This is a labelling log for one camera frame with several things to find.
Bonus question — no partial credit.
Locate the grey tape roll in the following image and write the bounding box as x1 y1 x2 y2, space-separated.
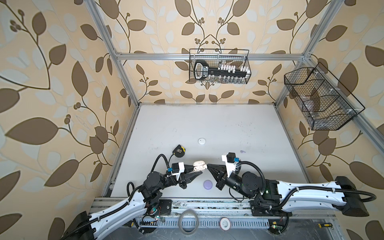
178 209 200 236

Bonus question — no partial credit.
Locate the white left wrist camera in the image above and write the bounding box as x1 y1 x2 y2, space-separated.
167 162 184 179

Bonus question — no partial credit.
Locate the purple round disc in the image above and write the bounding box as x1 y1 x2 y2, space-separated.
203 180 213 190

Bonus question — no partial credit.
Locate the black socket set rail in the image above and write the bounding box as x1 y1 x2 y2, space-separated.
192 60 251 82

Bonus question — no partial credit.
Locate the yellow handled screwdriver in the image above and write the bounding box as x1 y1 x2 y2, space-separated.
303 223 333 229

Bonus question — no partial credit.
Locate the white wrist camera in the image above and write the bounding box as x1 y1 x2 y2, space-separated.
167 162 184 179
222 153 241 177

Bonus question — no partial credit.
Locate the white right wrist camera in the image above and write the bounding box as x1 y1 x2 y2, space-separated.
222 153 241 177

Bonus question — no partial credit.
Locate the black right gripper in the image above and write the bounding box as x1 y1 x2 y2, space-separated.
207 163 252 201

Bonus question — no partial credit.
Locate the empty black wire basket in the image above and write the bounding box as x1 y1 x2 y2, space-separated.
284 62 366 131

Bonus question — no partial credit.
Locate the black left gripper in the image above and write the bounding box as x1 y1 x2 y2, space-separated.
156 164 201 193

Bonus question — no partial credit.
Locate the wire basket with socket set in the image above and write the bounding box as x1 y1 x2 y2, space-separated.
189 48 252 85

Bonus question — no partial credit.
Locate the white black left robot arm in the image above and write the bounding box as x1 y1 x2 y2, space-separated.
61 154 208 240

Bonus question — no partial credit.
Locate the white earbud charging case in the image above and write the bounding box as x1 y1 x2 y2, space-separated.
198 138 206 145

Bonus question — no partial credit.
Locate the black yellow tape measure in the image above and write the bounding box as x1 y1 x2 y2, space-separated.
173 145 186 158

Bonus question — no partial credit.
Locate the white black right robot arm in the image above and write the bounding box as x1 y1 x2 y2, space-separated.
208 161 377 217

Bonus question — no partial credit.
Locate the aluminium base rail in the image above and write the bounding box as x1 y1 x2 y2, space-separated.
89 196 338 230

